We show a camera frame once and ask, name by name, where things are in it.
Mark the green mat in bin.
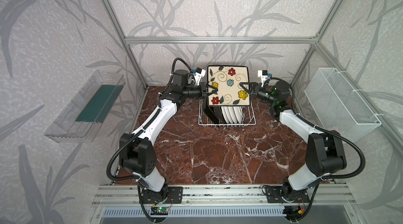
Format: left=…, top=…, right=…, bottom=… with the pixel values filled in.
left=75, top=85, right=124, bottom=123

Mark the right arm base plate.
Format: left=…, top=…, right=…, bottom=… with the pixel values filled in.
left=261, top=184, right=310, bottom=203

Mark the clear plastic wall bin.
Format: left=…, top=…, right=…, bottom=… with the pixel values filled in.
left=44, top=70, right=126, bottom=143

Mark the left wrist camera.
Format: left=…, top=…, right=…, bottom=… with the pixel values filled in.
left=193, top=68, right=206, bottom=86

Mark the black square plate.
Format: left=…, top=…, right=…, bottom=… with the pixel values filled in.
left=213, top=106, right=227, bottom=124
left=203, top=104, right=220, bottom=124

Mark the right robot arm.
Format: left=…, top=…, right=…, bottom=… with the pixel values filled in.
left=240, top=80, right=347, bottom=194

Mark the green led circuit board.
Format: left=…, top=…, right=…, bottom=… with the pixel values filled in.
left=151, top=205, right=171, bottom=216

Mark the white mesh wall basket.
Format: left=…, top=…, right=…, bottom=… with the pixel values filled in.
left=304, top=68, right=382, bottom=142

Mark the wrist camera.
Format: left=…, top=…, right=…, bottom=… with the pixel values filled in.
left=193, top=68, right=206, bottom=86
left=258, top=70, right=272, bottom=88

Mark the white wire dish rack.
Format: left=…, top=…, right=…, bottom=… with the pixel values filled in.
left=198, top=99, right=257, bottom=127

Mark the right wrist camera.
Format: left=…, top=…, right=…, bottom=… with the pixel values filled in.
left=258, top=70, right=272, bottom=88

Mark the square floral plate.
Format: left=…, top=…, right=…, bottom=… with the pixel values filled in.
left=207, top=65, right=250, bottom=107

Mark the white round plate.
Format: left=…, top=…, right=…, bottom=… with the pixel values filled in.
left=234, top=107, right=243, bottom=124
left=225, top=107, right=234, bottom=124
left=228, top=106, right=239, bottom=124
left=220, top=107, right=230, bottom=124

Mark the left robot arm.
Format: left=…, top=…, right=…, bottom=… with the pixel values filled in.
left=114, top=68, right=210, bottom=194

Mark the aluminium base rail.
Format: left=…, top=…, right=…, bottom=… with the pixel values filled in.
left=91, top=184, right=356, bottom=207

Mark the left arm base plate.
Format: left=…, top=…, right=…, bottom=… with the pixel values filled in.
left=140, top=186, right=184, bottom=204

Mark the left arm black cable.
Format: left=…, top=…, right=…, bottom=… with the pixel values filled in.
left=105, top=57, right=193, bottom=224

